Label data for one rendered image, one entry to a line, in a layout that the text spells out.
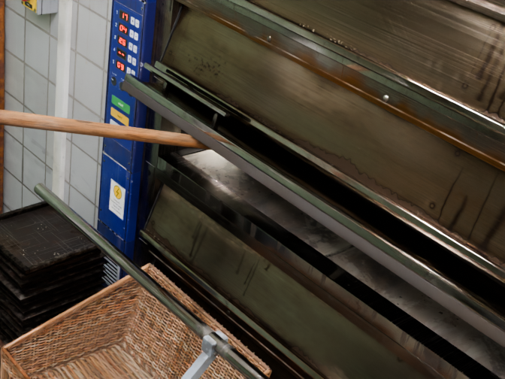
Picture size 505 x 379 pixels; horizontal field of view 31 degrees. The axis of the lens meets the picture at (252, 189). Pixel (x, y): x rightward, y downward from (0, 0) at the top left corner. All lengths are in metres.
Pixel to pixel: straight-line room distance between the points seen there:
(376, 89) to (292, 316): 0.66
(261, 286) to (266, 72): 0.56
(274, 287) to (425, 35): 0.81
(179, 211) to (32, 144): 0.80
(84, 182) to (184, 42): 0.75
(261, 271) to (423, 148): 0.65
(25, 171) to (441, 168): 1.80
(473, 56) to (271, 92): 0.56
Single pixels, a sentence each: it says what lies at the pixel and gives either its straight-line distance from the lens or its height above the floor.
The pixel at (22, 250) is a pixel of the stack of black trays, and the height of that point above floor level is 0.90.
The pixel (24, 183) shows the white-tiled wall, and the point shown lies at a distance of 3.27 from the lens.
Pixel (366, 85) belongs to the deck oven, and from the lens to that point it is 1.90.
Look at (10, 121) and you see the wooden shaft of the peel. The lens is 1.84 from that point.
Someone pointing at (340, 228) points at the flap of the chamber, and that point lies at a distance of 1.83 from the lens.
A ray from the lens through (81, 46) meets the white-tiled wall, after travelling 2.76.
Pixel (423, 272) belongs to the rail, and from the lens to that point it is 1.72.
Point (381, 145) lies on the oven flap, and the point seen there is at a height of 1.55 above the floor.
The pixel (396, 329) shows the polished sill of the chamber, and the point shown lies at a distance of 2.01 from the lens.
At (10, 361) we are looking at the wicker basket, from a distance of 2.49.
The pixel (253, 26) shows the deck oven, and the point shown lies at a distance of 2.13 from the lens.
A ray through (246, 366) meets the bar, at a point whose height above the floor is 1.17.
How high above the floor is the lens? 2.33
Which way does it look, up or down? 29 degrees down
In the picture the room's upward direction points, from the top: 9 degrees clockwise
